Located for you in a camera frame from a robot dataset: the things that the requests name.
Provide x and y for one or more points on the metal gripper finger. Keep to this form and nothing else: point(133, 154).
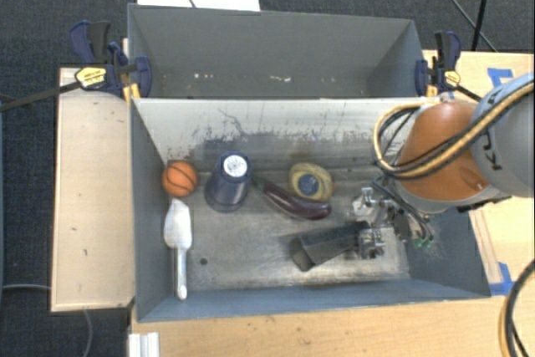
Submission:
point(364, 200)
point(371, 244)

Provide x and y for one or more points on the white plastic scoop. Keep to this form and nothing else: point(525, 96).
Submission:
point(177, 225)

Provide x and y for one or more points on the orange toy basketball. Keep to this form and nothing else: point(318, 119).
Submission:
point(179, 178)

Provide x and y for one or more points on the grey metal bin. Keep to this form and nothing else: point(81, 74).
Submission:
point(251, 246)

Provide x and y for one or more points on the dark green flat block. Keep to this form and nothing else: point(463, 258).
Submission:
point(330, 242)

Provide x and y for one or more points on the yellow and blue tape measure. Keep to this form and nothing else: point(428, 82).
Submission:
point(310, 182)

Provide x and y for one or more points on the pale wood board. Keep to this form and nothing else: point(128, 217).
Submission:
point(94, 200)

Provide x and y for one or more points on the dark blue cup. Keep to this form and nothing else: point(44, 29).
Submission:
point(227, 184)

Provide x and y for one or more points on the purple toy eggplant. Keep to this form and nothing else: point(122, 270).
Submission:
point(292, 205)

